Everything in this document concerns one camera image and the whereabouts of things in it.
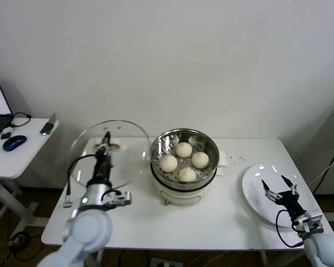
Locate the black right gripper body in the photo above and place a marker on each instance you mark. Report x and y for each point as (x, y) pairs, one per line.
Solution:
(290, 204)

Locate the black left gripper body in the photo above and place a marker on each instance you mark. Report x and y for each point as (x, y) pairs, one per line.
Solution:
(103, 167)

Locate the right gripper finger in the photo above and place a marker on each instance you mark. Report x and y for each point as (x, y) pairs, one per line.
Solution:
(294, 189)
(271, 194)

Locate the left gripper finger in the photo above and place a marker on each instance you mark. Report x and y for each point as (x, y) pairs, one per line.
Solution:
(105, 149)
(108, 139)

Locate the glass pot lid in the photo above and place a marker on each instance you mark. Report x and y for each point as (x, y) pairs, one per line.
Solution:
(130, 155)

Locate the white steamed baozi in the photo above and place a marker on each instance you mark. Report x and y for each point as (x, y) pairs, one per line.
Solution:
(200, 160)
(168, 163)
(183, 149)
(187, 174)

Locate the blue computer mouse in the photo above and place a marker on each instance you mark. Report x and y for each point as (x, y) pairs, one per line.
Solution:
(14, 142)

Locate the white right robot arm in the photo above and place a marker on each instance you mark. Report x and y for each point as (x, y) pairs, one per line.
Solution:
(325, 253)

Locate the perforated steel steamer basket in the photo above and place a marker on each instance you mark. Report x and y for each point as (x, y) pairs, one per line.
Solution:
(211, 150)

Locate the white round plate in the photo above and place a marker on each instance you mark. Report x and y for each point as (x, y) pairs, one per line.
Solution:
(253, 183)

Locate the white side table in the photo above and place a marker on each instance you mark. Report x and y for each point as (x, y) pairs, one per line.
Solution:
(30, 161)

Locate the white electric cooker pot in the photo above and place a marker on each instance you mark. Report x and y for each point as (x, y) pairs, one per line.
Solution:
(181, 194)

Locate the small black dongle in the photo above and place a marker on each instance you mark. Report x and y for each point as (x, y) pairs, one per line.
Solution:
(5, 136)

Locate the grey floor power strip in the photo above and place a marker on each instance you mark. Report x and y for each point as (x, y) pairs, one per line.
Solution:
(167, 262)

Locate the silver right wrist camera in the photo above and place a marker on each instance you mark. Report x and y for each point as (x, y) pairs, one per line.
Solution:
(309, 221)

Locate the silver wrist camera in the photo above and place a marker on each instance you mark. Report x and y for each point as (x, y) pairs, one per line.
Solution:
(309, 221)
(119, 198)

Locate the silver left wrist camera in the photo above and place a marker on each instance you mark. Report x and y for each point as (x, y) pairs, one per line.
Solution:
(119, 198)

